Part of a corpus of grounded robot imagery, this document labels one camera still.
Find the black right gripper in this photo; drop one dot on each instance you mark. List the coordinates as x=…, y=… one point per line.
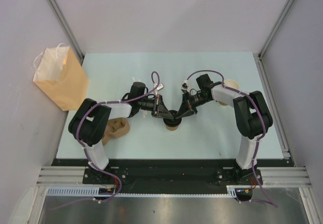
x=184, y=111

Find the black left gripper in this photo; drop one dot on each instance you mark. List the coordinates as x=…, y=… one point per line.
x=158, y=104

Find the black plastic cup lid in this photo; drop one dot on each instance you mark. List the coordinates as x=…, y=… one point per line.
x=172, y=122

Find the single brown paper cup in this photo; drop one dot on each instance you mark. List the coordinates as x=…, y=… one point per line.
x=172, y=128

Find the brown paper bag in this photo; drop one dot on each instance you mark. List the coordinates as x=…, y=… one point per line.
x=59, y=74

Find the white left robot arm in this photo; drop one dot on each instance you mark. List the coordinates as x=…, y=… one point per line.
x=90, y=120

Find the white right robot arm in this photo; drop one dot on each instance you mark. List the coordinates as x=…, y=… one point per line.
x=252, y=115

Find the brown pulp cup carrier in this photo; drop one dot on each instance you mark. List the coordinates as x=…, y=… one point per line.
x=115, y=128

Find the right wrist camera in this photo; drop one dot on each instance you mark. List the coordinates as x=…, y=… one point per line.
x=185, y=87

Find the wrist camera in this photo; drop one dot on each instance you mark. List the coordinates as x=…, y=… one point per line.
x=160, y=86
x=185, y=87

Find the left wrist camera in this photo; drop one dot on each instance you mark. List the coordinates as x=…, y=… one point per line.
x=160, y=86

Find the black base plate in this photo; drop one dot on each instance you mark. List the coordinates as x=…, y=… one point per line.
x=218, y=171

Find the aluminium frame rail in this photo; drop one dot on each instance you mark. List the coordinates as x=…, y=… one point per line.
x=280, y=177

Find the white slotted cable duct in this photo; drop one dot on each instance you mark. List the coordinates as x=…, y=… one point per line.
x=73, y=191

